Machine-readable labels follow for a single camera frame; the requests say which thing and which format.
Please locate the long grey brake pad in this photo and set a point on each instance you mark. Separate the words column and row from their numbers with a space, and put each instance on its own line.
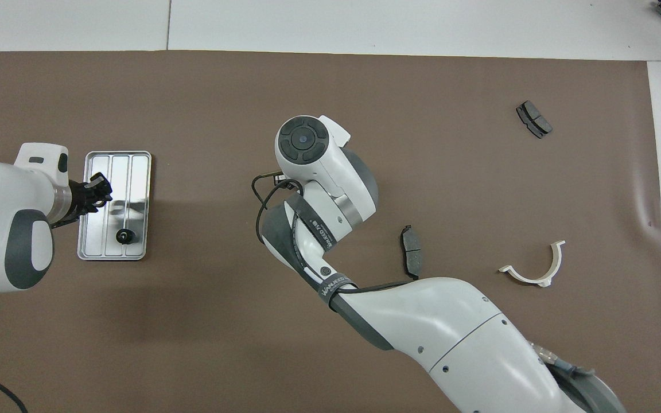
column 412, row 252

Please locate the brown table mat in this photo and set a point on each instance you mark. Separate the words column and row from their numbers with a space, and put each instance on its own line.
column 193, row 344

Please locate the silver metal tray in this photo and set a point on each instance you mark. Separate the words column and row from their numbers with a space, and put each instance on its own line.
column 135, row 172

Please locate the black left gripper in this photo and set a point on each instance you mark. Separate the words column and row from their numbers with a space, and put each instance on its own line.
column 81, row 198

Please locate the white curved plastic bracket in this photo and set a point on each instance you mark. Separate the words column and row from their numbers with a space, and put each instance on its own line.
column 523, row 277

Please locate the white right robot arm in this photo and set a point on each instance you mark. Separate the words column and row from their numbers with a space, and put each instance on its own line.
column 451, row 332

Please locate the short grey brake pad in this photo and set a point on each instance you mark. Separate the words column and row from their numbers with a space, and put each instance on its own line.
column 534, row 119

